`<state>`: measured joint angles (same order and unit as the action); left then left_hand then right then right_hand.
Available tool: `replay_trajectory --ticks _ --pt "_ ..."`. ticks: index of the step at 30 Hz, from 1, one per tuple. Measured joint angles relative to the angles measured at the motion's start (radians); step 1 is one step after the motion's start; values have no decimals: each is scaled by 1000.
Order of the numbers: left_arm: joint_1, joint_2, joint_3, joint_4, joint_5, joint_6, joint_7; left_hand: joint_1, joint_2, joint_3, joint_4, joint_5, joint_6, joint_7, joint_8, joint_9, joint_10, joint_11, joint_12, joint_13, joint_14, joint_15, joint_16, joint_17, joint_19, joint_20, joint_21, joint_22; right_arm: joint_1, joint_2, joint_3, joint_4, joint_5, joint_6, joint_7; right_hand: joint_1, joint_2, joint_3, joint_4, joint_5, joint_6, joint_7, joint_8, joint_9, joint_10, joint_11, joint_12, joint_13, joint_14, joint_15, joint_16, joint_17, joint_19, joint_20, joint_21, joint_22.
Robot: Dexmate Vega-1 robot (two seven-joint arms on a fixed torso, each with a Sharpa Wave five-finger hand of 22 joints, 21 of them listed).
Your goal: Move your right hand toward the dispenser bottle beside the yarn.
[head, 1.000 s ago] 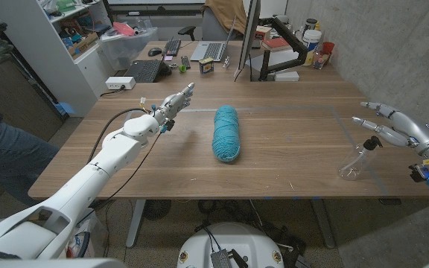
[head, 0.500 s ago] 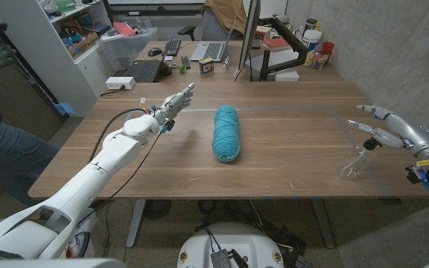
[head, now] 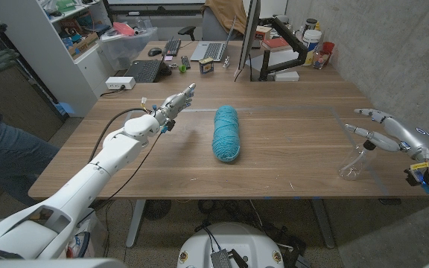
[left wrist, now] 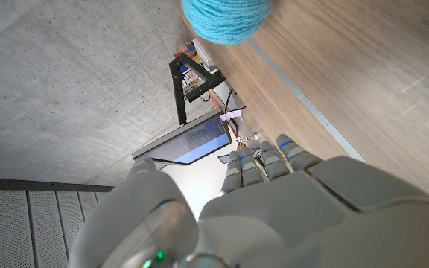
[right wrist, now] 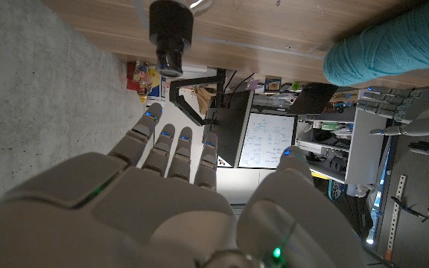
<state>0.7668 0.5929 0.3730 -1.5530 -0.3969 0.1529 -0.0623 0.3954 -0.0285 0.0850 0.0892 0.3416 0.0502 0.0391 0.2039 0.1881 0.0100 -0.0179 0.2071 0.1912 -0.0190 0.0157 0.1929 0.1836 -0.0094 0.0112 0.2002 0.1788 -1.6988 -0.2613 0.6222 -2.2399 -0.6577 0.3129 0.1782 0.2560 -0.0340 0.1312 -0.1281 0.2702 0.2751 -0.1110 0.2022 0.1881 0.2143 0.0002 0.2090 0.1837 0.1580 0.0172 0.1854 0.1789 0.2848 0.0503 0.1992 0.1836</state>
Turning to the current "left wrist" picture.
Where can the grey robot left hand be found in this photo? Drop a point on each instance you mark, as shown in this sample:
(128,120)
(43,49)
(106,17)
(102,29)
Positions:
(292,223)

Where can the teal yarn skein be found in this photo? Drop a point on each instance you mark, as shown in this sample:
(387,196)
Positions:
(225,18)

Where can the silver laptop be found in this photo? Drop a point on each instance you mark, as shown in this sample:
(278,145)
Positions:
(223,159)

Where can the white paper tag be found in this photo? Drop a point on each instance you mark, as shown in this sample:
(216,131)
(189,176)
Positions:
(231,115)

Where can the flat computer monitor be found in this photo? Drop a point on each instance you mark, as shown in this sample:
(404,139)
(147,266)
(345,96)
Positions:
(192,145)

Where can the flat white box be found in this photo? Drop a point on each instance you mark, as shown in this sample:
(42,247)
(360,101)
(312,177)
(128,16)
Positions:
(207,57)

